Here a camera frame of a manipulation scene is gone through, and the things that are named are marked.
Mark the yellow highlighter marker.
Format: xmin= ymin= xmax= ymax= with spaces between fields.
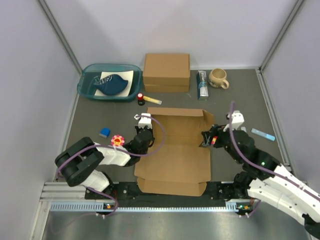
xmin=143 ymin=96 xmax=162 ymax=105

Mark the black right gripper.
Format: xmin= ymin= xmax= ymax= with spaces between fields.
xmin=201 ymin=122 xmax=243 ymax=164

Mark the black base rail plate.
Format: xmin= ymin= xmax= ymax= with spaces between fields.
xmin=84 ymin=181 xmax=265 ymax=208

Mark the red black stamp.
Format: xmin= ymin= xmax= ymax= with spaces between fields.
xmin=137 ymin=93 xmax=145 ymax=106

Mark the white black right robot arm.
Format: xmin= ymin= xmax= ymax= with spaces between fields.
xmin=201 ymin=124 xmax=320 ymax=239

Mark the upper folded cardboard box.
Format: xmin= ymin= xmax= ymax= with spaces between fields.
xmin=142 ymin=53 xmax=190 ymax=86

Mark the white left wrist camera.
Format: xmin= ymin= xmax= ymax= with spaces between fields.
xmin=134 ymin=113 xmax=153 ymax=129

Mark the dark blue shoe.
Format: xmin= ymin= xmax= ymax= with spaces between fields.
xmin=93 ymin=74 xmax=129 ymax=96

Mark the blue small eraser block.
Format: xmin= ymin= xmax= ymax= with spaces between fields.
xmin=99 ymin=127 xmax=111 ymax=138

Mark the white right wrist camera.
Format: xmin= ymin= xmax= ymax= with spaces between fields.
xmin=226 ymin=110 xmax=245 ymax=130

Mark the orange grey marker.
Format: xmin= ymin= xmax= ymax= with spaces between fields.
xmin=240 ymin=126 xmax=247 ymax=133

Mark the pink flower toy left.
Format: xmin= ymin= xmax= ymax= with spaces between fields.
xmin=110 ymin=134 xmax=125 ymax=147

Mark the light blue marker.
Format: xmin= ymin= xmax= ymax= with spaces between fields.
xmin=251 ymin=128 xmax=276 ymax=142

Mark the blue toothpaste box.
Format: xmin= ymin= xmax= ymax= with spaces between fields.
xmin=196 ymin=70 xmax=209 ymax=101

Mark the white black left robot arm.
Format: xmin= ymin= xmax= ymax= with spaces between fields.
xmin=54 ymin=126 xmax=155 ymax=199

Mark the teal plastic bin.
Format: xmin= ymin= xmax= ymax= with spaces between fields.
xmin=77 ymin=63 xmax=143 ymax=102

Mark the beige ceramic mug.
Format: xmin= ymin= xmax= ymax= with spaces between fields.
xmin=208 ymin=68 xmax=230 ymax=90

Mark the grey slotted cable duct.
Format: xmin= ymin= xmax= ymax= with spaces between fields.
xmin=50 ymin=199 xmax=251 ymax=213

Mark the lower folded cardboard box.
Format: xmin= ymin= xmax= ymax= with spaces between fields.
xmin=144 ymin=84 xmax=190 ymax=93

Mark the folded cardboard box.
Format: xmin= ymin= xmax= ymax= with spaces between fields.
xmin=144 ymin=84 xmax=190 ymax=93
xmin=142 ymin=53 xmax=190 ymax=86

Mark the brown cardboard box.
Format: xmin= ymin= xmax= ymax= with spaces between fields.
xmin=134 ymin=107 xmax=215 ymax=197

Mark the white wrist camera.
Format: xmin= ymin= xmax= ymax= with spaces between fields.
xmin=134 ymin=113 xmax=153 ymax=129
xmin=226 ymin=110 xmax=245 ymax=130

